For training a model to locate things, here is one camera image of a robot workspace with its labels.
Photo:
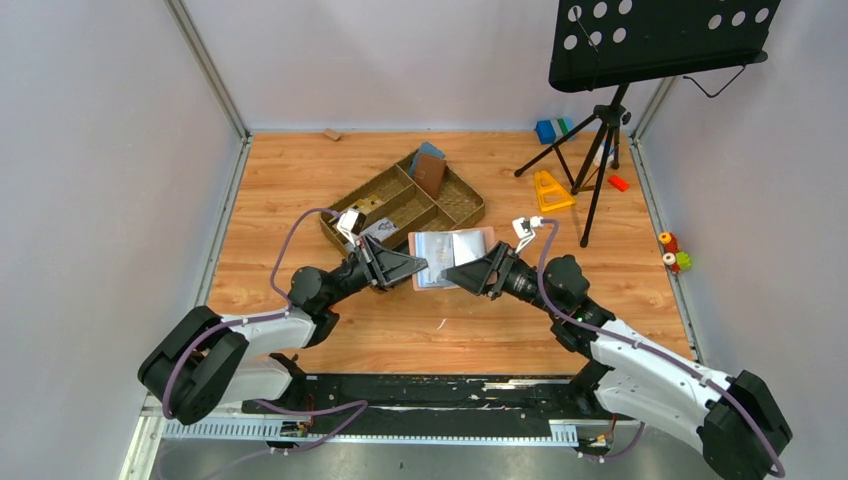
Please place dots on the orange red toy piece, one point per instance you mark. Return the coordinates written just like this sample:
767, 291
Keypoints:
669, 242

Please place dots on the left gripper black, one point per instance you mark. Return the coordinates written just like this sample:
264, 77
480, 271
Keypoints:
383, 267

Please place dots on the gold card in tray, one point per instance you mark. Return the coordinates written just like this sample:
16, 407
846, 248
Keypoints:
367, 204

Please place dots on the blue green block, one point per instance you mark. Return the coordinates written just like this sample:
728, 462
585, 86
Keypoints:
550, 131

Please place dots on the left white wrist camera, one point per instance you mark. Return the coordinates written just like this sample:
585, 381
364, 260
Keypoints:
350, 224

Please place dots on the white VIP card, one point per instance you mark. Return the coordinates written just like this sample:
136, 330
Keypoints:
437, 249

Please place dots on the black music stand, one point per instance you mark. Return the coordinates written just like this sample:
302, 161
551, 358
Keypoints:
599, 44

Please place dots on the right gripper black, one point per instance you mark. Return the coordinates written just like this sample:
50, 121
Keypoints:
492, 267

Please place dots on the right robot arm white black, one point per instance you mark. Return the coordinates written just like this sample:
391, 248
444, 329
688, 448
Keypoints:
732, 420

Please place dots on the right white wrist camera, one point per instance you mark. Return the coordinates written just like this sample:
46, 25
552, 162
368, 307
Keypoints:
525, 230

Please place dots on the aluminium frame rail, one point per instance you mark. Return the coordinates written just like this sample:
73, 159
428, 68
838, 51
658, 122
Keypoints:
230, 422

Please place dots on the brown leather wallet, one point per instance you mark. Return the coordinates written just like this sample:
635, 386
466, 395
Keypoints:
429, 174

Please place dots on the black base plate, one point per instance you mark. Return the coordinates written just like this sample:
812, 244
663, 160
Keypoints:
395, 406

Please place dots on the blue card wallet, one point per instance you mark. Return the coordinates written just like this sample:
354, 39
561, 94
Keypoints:
426, 148

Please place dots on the white patterned card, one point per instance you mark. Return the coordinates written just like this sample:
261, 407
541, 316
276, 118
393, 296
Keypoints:
382, 229

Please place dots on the woven olive divided tray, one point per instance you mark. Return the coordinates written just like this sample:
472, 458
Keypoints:
458, 206

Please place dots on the green red toy piece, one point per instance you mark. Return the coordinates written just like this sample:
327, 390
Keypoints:
677, 262

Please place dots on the yellow triangular toy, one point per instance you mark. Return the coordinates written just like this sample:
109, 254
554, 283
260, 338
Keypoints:
550, 194

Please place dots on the small cardboard piece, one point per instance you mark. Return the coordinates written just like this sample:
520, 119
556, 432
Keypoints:
332, 134

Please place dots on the pink card holder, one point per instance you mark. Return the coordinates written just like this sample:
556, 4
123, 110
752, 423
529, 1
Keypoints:
468, 244

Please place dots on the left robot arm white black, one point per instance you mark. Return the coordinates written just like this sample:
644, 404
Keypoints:
208, 360

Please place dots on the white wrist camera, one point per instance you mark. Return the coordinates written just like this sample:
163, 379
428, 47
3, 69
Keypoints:
350, 224
525, 230

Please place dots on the small red block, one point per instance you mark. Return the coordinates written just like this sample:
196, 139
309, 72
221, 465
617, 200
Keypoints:
618, 183

